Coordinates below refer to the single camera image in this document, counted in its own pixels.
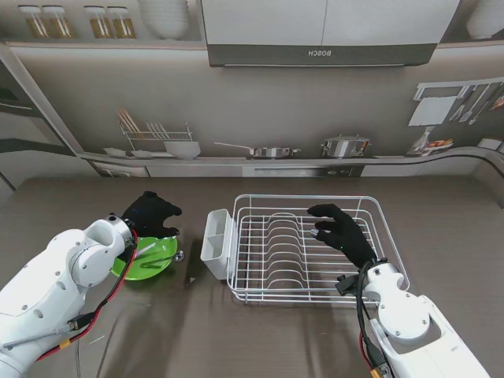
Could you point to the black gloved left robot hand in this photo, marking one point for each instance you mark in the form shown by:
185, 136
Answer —
149, 214

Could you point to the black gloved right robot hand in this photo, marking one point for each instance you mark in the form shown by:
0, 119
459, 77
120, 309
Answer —
350, 236

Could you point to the metal fork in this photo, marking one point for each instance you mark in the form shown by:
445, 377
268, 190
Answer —
146, 249

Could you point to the metal spoon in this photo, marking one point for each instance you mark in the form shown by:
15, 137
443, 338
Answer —
180, 256

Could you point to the white plastic utensil holder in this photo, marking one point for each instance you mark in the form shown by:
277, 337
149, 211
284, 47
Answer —
214, 265

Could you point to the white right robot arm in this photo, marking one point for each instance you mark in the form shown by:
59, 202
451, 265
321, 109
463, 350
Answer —
405, 315

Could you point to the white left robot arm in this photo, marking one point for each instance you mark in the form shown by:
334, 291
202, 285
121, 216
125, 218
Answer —
59, 275

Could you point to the green plastic bowl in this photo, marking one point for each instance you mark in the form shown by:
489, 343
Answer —
149, 274

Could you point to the printed kitchen backdrop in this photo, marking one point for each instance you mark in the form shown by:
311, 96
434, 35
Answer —
275, 118

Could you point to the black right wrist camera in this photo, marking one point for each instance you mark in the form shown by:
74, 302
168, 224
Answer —
346, 284

